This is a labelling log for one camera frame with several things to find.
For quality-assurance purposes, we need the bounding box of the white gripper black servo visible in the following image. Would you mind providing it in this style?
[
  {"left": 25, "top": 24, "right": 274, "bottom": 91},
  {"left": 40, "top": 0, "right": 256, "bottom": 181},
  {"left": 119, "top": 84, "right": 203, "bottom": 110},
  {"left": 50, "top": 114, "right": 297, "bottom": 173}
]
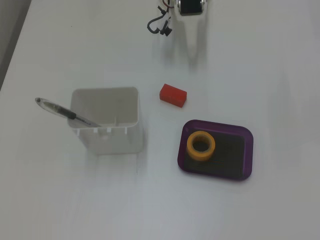
[{"left": 175, "top": 0, "right": 211, "bottom": 65}]

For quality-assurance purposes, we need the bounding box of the yellow tape roll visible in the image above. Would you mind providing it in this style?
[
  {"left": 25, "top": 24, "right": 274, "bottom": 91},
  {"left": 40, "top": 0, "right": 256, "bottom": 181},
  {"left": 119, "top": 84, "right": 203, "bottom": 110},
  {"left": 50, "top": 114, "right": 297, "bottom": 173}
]
[{"left": 186, "top": 130, "right": 216, "bottom": 161}]

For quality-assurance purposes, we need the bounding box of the red rectangular block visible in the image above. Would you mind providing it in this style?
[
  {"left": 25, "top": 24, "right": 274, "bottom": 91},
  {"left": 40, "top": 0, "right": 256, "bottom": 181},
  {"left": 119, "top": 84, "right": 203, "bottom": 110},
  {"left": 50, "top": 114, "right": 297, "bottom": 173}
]
[{"left": 158, "top": 83, "right": 188, "bottom": 109}]

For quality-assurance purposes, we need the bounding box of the purple metal tray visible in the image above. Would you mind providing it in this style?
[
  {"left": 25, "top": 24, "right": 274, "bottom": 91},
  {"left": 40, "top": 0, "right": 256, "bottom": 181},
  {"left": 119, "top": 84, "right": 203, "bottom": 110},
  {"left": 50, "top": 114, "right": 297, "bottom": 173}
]
[{"left": 176, "top": 119, "right": 255, "bottom": 181}]

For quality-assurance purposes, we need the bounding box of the white plastic container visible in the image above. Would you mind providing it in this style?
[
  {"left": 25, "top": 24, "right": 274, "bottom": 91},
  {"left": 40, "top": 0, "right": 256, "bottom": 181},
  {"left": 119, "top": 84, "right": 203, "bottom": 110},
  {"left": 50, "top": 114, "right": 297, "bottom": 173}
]
[{"left": 67, "top": 86, "right": 146, "bottom": 155}]

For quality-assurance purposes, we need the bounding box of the black ballpoint pen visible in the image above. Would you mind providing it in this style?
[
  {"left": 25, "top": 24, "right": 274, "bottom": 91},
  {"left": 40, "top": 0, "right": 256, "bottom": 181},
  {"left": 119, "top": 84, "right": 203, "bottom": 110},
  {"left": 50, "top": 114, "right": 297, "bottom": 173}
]
[{"left": 34, "top": 97, "right": 102, "bottom": 128}]

